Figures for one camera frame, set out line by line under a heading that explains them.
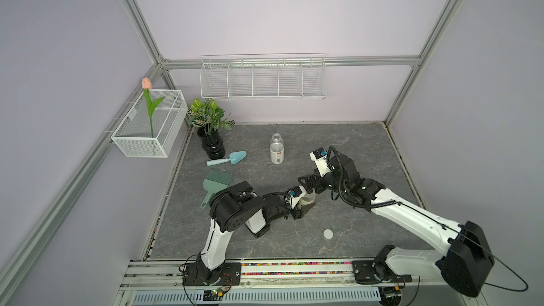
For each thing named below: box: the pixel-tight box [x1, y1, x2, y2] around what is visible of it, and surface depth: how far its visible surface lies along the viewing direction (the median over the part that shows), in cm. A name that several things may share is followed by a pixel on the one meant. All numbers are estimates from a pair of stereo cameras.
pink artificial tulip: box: [141, 77, 166, 138], surface depth 81 cm
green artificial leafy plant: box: [187, 97, 236, 136], surface depth 92 cm
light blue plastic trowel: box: [206, 150, 248, 167], surface depth 107 cm
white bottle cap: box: [323, 228, 334, 240], surface depth 84 cm
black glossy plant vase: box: [196, 123, 226, 161], surface depth 101 cm
